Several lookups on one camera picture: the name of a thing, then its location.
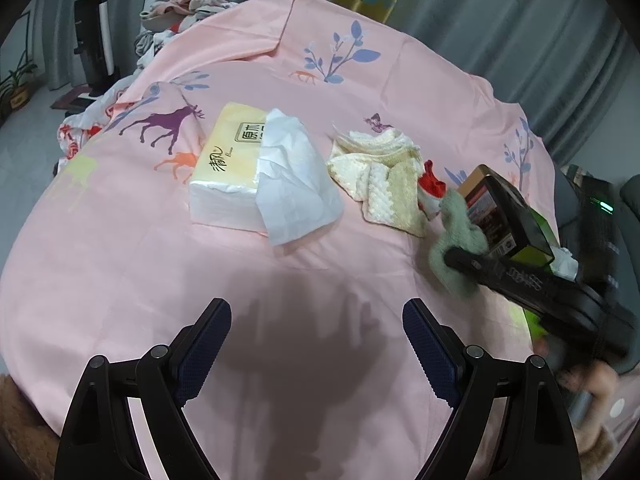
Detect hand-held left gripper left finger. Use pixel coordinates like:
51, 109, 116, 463
54, 298, 232, 480

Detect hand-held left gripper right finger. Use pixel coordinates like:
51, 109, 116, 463
402, 298, 583, 480

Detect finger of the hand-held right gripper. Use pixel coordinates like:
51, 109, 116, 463
444, 246, 506, 286

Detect green cloth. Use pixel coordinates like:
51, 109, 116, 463
426, 189, 492, 297

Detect green box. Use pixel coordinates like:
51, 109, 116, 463
507, 207, 558, 348

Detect black and gold box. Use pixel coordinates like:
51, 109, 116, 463
457, 164, 556, 261

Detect person's right hand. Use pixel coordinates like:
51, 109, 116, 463
559, 361, 619, 402

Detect white crumpled tissue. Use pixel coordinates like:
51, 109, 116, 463
549, 246, 581, 282

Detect red packet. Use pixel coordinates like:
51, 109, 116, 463
419, 159, 449, 221

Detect pink printed bedsheet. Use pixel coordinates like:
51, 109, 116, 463
0, 0, 566, 480

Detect grey sofa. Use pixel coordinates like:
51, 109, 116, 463
552, 162, 640, 241

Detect cream beige knit cloth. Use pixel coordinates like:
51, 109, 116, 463
326, 152, 428, 237

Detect pink dotted clothing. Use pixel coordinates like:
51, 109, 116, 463
600, 375, 640, 441

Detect white knit cloth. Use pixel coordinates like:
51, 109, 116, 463
332, 122, 423, 166

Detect white tissue sheet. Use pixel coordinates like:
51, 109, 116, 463
255, 107, 346, 247

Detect brown fluffy rug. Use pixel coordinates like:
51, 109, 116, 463
0, 372, 58, 480

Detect yellow tissue pack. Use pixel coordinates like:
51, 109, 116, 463
189, 102, 273, 233

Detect red and white blanket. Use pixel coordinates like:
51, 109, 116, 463
54, 72, 151, 176

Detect dark floor mat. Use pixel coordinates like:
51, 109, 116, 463
50, 87, 108, 113

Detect potted plant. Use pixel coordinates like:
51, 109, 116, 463
0, 52, 38, 111

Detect black tower appliance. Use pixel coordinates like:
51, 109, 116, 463
72, 0, 119, 98

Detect pile of clothes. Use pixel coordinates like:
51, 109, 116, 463
134, 0, 238, 68

